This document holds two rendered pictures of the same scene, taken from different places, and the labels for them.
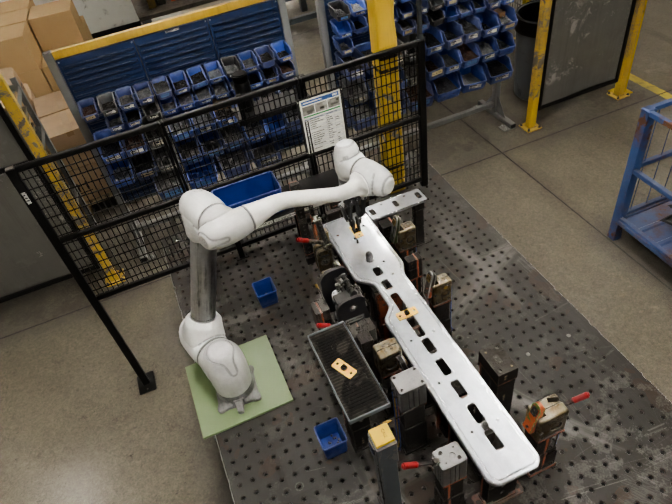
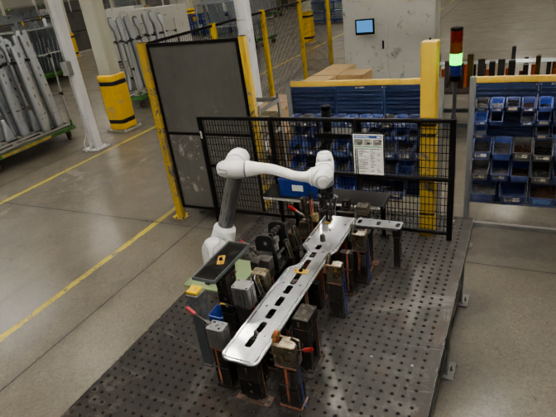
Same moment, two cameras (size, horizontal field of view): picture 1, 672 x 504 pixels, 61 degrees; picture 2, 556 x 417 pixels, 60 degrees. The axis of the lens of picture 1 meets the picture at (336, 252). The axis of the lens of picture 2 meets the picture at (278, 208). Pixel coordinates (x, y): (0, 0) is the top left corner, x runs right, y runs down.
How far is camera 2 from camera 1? 1.76 m
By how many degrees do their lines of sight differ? 40
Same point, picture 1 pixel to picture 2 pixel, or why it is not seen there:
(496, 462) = (237, 349)
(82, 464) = (172, 297)
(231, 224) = (231, 165)
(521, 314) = (400, 336)
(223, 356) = (209, 243)
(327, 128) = (370, 160)
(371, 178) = (314, 173)
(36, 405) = (184, 262)
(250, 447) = not seen: hidden behind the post
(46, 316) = not seen: hidden behind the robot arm
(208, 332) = (219, 232)
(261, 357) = (245, 270)
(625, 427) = not seen: outside the picture
